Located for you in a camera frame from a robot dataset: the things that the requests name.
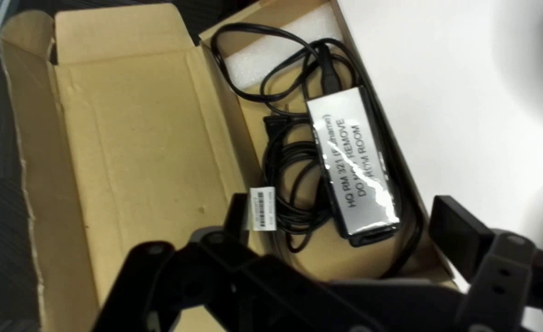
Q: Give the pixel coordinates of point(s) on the black power adapter with label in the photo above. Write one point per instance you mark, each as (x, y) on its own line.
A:
(351, 158)

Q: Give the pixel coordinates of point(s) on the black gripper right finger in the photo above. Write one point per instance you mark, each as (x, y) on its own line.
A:
(504, 276)

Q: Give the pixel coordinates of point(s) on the white foam pad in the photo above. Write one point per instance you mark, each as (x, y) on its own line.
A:
(253, 61)

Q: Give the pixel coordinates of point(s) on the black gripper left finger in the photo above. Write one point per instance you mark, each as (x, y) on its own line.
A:
(221, 276)

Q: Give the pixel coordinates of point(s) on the brown cardboard box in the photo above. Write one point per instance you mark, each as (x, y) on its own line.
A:
(129, 121)

